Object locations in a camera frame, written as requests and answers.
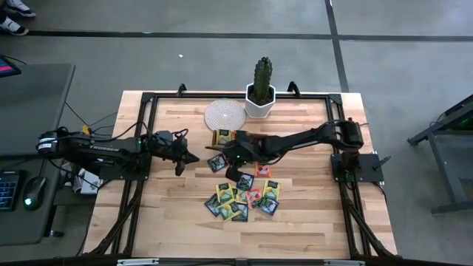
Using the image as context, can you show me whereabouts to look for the white hexagonal plant pot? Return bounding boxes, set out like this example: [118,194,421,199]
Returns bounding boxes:
[245,83,276,120]

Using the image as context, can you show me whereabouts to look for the silver metal bracket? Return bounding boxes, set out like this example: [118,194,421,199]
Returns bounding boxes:
[324,259,366,266]
[117,258,160,266]

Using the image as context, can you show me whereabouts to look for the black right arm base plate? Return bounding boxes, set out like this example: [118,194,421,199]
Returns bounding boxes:
[331,153,392,183]

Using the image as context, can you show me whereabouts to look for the black metal table frame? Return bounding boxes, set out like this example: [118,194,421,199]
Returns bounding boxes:
[83,83,399,259]

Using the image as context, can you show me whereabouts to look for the black monitor pink screen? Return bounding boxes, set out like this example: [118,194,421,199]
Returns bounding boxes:
[0,54,22,79]

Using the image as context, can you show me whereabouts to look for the grey raised desk top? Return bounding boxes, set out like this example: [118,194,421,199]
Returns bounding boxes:
[0,62,77,157]

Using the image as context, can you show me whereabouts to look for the grey low desk surface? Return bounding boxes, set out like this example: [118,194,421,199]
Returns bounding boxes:
[0,153,66,247]

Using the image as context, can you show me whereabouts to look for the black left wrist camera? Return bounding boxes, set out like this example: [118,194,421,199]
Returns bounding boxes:
[184,149,201,166]

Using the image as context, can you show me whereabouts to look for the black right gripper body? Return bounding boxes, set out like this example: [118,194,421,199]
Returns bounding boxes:
[223,131,266,167]

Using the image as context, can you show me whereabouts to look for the wooden three-compartment tray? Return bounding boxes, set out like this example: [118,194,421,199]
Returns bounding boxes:
[211,129,269,155]

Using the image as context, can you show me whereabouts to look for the grey metal table frame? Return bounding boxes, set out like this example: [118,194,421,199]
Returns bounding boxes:
[407,94,473,216]

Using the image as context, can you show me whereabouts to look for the black computer mouse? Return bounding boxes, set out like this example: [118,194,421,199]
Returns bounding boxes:
[22,176,48,212]

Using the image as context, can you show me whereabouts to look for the black backlit keyboard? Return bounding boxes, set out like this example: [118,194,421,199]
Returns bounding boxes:
[0,169,27,213]

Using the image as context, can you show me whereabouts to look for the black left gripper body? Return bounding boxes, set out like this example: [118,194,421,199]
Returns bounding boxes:
[147,131,188,163]

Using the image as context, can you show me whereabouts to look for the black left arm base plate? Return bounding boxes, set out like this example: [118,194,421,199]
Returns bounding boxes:
[98,152,152,181]

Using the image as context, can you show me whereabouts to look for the peach passion fruit tea bag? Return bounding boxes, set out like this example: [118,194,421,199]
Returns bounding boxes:
[245,187,264,210]
[255,162,272,179]

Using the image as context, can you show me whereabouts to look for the white printed box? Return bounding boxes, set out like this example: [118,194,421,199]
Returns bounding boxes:
[72,170,105,196]

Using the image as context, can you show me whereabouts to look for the round white woven coaster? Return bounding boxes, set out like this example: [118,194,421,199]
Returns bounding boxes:
[203,98,247,133]

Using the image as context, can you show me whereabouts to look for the green cactus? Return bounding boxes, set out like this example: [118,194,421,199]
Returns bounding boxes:
[252,56,273,106]

